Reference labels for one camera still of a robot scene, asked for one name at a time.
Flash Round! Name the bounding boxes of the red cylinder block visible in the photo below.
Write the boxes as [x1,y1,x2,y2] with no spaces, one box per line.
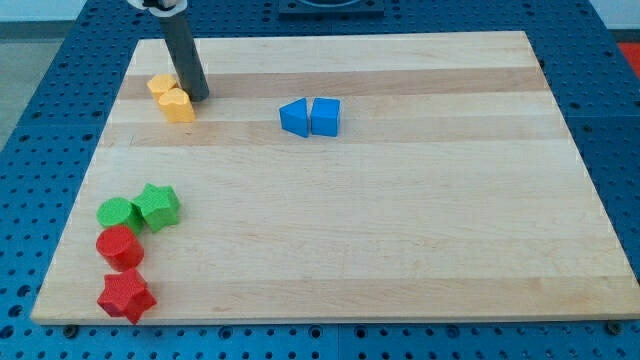
[96,225,144,272]

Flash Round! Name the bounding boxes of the blue cube block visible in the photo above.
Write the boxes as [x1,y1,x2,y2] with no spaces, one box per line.
[310,98,341,137]

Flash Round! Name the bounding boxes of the red star block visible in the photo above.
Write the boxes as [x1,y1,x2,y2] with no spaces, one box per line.
[97,268,157,324]

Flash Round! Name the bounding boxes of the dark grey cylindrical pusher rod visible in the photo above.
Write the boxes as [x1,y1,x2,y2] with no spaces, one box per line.
[159,11,210,102]

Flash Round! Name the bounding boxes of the yellow hexagon block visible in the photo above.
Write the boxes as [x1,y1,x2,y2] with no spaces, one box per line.
[146,74,178,101]

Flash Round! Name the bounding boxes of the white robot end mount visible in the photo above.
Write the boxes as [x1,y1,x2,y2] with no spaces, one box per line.
[127,0,188,17]

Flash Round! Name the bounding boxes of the blue triangle block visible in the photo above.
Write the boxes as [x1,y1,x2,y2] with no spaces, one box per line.
[279,98,310,138]

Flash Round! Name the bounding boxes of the green cylinder block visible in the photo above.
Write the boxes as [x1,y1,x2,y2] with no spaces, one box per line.
[96,197,143,235]

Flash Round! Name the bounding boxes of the wooden board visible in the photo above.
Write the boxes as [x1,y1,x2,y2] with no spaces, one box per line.
[31,31,639,325]

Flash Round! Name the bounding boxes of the yellow heart block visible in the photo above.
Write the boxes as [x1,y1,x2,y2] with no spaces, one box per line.
[158,88,196,123]

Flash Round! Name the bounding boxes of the green star block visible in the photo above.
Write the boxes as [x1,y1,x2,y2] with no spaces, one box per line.
[132,183,180,233]

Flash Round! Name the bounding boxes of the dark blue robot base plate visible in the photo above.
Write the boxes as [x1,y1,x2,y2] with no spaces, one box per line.
[277,0,385,19]

